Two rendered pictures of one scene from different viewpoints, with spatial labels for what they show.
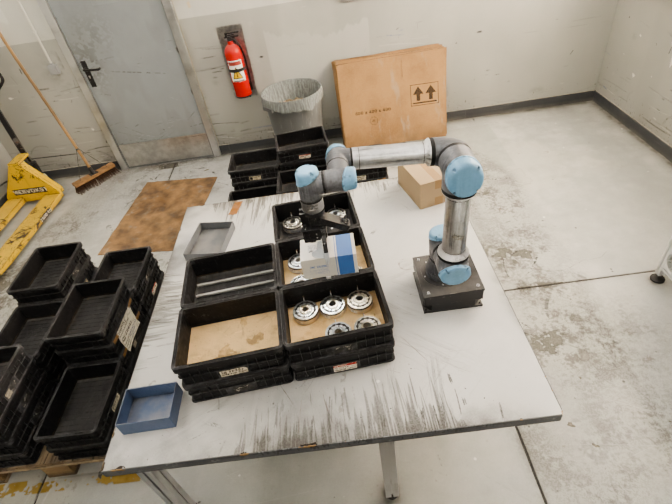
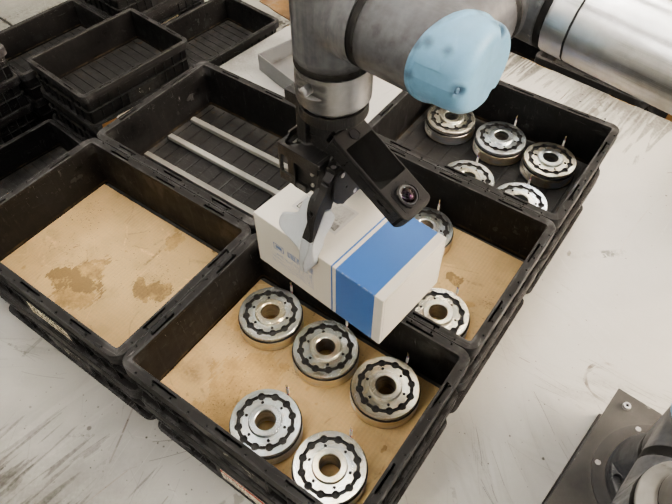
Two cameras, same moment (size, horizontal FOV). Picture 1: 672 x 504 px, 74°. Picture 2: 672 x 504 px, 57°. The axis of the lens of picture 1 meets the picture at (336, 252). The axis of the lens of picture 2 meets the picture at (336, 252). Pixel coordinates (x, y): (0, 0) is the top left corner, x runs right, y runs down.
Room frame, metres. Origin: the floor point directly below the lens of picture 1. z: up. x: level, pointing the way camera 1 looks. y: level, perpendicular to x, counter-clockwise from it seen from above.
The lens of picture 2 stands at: (0.85, -0.26, 1.69)
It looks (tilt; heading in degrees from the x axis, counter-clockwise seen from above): 51 degrees down; 38
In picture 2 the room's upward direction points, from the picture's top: straight up
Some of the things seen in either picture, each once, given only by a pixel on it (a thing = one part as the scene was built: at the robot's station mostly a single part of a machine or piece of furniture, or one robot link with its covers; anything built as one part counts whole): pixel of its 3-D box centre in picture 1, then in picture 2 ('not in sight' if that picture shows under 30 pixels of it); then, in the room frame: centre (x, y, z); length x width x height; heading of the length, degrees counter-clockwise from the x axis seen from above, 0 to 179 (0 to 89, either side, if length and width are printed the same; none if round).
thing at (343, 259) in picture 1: (328, 255); (347, 248); (1.24, 0.03, 1.10); 0.20 x 0.12 x 0.09; 88
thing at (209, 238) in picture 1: (210, 240); (320, 60); (1.96, 0.66, 0.73); 0.27 x 0.20 x 0.05; 168
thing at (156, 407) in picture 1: (150, 407); not in sight; (0.97, 0.78, 0.74); 0.20 x 0.15 x 0.07; 89
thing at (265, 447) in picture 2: (338, 332); (265, 422); (1.07, 0.04, 0.86); 0.10 x 0.10 x 0.01
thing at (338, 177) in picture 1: (339, 177); (440, 38); (1.26, -0.05, 1.41); 0.11 x 0.11 x 0.08; 87
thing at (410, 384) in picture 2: (359, 299); (385, 387); (1.22, -0.06, 0.86); 0.10 x 0.10 x 0.01
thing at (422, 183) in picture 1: (426, 179); not in sight; (2.12, -0.57, 0.78); 0.30 x 0.22 x 0.16; 12
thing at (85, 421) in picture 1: (90, 409); (35, 195); (1.34, 1.36, 0.26); 0.40 x 0.30 x 0.23; 177
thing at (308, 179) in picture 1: (309, 184); (335, 4); (1.24, 0.05, 1.41); 0.09 x 0.08 x 0.11; 87
